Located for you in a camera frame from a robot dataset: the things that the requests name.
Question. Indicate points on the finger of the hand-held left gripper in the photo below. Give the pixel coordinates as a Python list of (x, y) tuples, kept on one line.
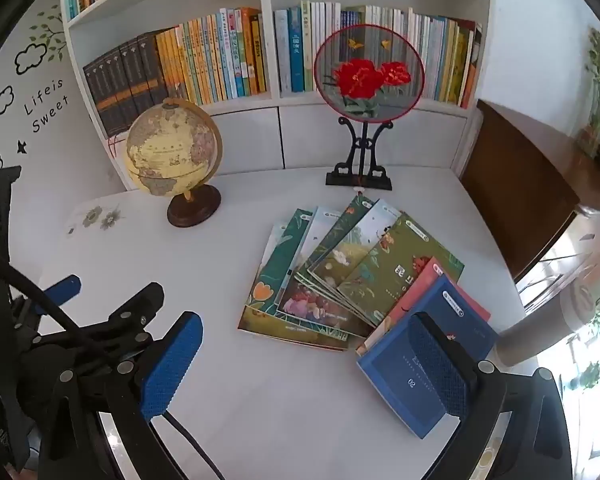
[(140, 305), (62, 287)]

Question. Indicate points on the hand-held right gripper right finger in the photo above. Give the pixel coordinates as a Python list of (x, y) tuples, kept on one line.
[(440, 365)]

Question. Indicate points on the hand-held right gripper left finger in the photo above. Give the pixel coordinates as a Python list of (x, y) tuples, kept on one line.
[(172, 365)]

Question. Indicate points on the blue picture book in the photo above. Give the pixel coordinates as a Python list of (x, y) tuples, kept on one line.
[(395, 360)]

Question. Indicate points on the salmon red picture book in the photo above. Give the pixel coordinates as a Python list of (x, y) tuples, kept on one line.
[(420, 287)]

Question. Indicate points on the olive green insect book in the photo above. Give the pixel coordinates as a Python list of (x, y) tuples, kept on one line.
[(405, 255)]

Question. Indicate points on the spread of picture books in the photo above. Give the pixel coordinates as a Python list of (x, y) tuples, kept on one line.
[(300, 330)]

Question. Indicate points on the white meadow picture book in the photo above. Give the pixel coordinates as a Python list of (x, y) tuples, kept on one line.
[(360, 245)]

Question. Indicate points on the row of dark and orange books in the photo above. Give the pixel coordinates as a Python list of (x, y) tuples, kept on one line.
[(205, 60)]

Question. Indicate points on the antique style desk globe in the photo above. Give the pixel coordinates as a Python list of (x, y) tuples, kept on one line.
[(170, 150)]

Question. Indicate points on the brown wooden door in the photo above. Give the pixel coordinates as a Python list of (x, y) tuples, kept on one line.
[(520, 195)]

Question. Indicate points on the white bookcase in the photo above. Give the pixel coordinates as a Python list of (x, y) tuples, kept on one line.
[(330, 135)]

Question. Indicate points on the embroidered round fan on stand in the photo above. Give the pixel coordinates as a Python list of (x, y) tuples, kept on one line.
[(370, 75)]

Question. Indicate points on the grey cylindrical post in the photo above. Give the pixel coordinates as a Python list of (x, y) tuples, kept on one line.
[(545, 327)]

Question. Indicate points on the lettered wall decal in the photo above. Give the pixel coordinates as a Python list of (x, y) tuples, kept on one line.
[(36, 125)]

